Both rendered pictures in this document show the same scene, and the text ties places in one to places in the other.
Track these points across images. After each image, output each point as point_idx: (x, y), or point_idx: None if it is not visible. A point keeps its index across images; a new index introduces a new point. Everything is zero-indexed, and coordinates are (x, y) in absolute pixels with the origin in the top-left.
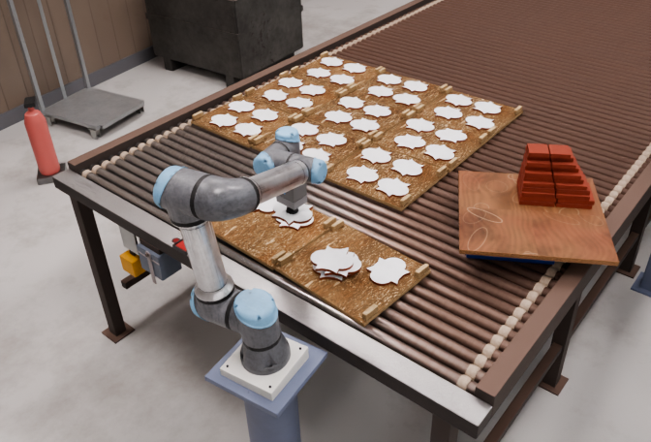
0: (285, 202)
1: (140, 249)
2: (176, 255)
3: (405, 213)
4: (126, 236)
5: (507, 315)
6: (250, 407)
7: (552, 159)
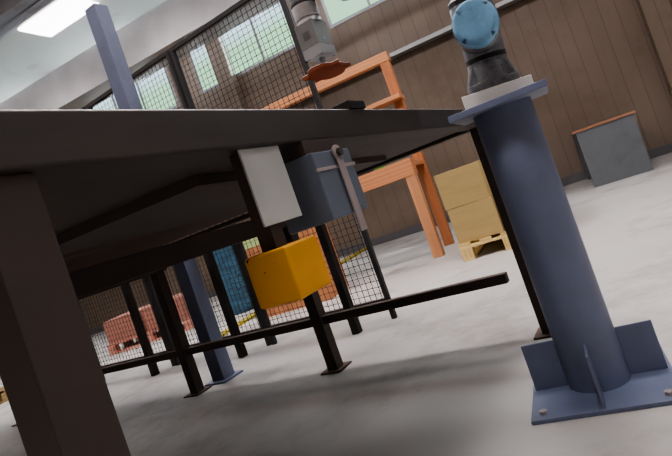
0: (328, 48)
1: (321, 157)
2: (356, 121)
3: None
4: (266, 176)
5: None
6: (542, 130)
7: None
